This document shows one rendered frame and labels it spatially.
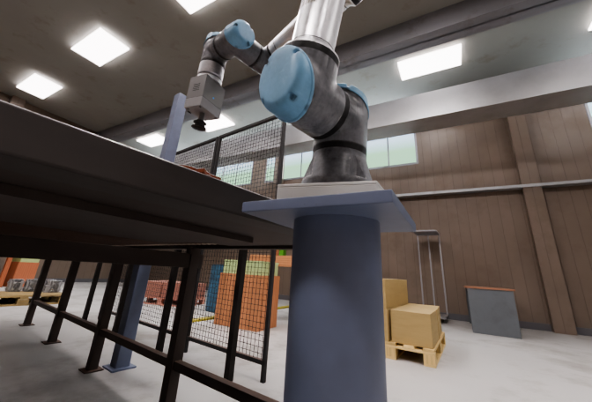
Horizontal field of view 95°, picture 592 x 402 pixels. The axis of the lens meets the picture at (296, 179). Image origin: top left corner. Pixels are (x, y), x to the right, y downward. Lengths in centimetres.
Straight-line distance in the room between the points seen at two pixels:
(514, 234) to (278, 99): 707
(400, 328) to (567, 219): 508
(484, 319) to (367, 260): 530
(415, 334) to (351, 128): 286
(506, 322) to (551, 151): 392
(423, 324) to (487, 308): 262
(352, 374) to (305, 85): 44
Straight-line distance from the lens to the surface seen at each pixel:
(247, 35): 88
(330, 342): 48
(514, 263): 730
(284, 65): 50
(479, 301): 574
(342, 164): 52
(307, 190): 49
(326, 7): 59
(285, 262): 446
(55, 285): 681
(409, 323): 326
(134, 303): 266
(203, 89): 86
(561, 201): 767
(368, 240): 50
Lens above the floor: 75
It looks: 19 degrees up
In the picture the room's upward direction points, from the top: 4 degrees clockwise
